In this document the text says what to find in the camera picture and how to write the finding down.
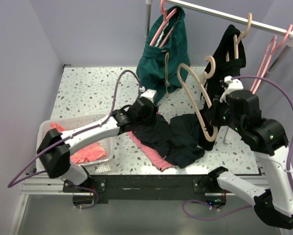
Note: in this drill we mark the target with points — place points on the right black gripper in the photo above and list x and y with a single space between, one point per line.
211 113

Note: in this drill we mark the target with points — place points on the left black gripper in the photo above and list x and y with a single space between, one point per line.
152 119

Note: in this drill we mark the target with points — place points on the dark navy shorts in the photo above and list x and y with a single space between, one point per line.
176 141

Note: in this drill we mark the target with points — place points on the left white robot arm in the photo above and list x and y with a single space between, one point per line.
57 147

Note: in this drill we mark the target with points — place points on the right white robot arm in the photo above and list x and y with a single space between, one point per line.
267 138

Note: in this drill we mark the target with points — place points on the pink folded shorts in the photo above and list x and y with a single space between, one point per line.
148 151

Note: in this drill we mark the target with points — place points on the green hanging shorts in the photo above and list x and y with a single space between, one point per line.
157 68

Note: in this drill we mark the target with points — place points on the black hanging shorts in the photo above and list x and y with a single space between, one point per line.
226 63

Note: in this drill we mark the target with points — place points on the beige hanger with black shorts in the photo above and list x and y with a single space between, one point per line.
243 34

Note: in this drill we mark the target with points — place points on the empty pink hanger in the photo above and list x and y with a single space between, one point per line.
271 49

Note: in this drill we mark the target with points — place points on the coral pink patterned garment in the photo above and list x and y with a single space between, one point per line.
89 154

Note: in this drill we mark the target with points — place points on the white plastic laundry basket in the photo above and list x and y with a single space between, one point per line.
97 120

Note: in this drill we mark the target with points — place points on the metal clothes rack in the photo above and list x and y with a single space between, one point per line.
278 56

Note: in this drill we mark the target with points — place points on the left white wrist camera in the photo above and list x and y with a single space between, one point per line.
148 94

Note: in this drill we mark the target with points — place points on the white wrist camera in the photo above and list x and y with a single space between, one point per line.
148 94
232 85

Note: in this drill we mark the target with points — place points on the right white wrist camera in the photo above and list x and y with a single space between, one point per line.
232 85

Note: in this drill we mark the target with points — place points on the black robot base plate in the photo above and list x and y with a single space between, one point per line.
151 187

